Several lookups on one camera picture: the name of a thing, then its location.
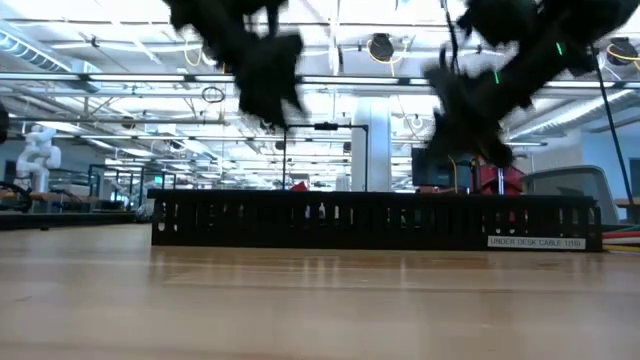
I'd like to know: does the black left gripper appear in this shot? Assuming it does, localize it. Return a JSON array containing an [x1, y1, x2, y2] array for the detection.
[[199, 19, 309, 129]]

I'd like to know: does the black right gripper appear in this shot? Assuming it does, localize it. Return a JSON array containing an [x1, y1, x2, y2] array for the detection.
[[422, 47, 516, 170]]

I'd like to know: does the black raceway cover strip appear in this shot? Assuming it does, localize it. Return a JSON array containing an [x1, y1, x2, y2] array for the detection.
[[147, 187, 599, 200]]

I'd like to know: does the black slotted cable raceway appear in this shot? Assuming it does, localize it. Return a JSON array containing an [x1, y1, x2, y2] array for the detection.
[[147, 188, 604, 253]]

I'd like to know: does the dark computer monitor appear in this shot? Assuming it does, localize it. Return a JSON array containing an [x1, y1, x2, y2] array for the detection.
[[411, 146, 474, 189]]

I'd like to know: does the rack of red bins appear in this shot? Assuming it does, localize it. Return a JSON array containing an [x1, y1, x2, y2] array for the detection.
[[472, 157, 530, 196]]

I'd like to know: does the white structural column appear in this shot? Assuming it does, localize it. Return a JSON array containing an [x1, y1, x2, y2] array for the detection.
[[351, 95, 394, 192]]

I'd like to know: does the grey office chair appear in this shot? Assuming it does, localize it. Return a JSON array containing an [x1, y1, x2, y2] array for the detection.
[[519, 165, 621, 226]]

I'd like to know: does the long ceiling light bar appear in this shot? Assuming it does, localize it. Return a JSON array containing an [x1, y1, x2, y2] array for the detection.
[[0, 72, 640, 90]]

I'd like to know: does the white robot figure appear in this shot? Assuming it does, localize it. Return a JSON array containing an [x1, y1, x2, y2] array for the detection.
[[13, 124, 63, 194]]

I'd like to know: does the yellow hanging cable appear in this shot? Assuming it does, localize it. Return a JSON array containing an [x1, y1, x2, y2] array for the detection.
[[447, 154, 460, 194]]

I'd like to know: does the black camera stand frame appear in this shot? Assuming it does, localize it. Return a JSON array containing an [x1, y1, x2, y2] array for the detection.
[[282, 121, 370, 192]]

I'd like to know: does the black hanging cable coil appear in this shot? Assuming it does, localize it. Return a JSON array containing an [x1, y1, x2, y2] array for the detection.
[[200, 85, 227, 105]]

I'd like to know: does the silver ventilation duct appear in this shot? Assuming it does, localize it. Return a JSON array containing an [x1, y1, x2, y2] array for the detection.
[[504, 89, 640, 144], [0, 28, 101, 94]]

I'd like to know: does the black ceiling cable reel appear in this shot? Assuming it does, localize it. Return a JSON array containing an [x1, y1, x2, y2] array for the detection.
[[367, 32, 396, 64], [604, 36, 640, 67]]

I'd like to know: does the black looped cable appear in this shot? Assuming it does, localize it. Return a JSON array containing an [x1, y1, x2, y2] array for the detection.
[[0, 180, 34, 214]]

